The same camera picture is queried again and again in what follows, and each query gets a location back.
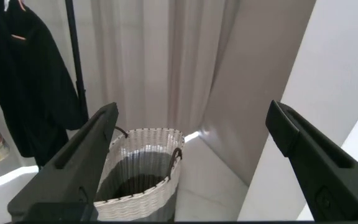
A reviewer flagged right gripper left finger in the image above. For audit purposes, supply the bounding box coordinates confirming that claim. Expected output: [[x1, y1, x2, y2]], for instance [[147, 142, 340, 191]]
[[7, 101, 120, 222]]

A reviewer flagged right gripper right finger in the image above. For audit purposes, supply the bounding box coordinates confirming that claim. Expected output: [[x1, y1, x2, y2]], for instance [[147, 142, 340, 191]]
[[265, 99, 358, 222]]

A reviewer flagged black garment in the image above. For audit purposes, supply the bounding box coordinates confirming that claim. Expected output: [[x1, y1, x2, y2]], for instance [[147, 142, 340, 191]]
[[0, 0, 88, 169]]

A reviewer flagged black clothes rack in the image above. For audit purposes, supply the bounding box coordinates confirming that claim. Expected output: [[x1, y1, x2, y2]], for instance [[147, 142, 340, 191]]
[[64, 0, 90, 124]]

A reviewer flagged pink clothes hanger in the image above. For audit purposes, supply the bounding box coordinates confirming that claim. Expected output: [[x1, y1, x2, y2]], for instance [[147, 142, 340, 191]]
[[10, 0, 27, 41]]

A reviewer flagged white laundry basket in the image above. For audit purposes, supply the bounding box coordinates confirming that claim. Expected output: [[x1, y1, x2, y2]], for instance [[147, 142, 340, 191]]
[[93, 126, 186, 222]]

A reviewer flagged white curtain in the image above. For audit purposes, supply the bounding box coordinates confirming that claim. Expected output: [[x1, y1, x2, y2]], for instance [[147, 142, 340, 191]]
[[0, 0, 242, 169]]

